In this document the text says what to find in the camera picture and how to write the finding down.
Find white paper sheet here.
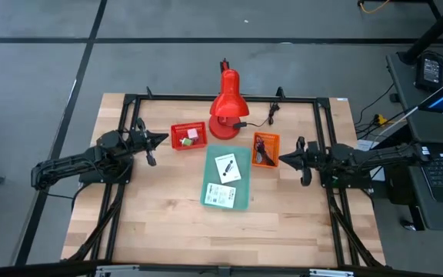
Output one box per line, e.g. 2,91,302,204
355,138,386,182

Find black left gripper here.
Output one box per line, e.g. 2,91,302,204
119,117,170,168

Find orange plastic basket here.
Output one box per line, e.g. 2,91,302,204
251,132,281,169

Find black lamp power cord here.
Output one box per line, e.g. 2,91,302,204
231,102,281,130

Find teal translucent plastic bin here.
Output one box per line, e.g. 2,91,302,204
199,145,252,212

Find white box with barcode label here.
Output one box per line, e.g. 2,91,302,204
204,182,237,209

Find black aluminium table frame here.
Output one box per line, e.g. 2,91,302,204
60,86,387,270

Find red plastic basket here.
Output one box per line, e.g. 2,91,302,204
170,122,208,151

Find white card with black print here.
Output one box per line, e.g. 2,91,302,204
214,152,242,185

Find red desk lamp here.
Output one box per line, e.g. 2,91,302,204
208,58,251,140

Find black cable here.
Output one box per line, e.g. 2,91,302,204
255,135,277,167

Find dark grey side desk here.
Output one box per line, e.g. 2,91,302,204
385,49,443,232

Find black power adapter brick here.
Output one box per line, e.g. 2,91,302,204
415,52,443,92

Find black crossbar with silver brackets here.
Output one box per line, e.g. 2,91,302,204
0,260,443,277

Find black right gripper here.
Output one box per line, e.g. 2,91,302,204
278,136,335,187

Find black diagonal stand post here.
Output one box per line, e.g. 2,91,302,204
398,0,443,65

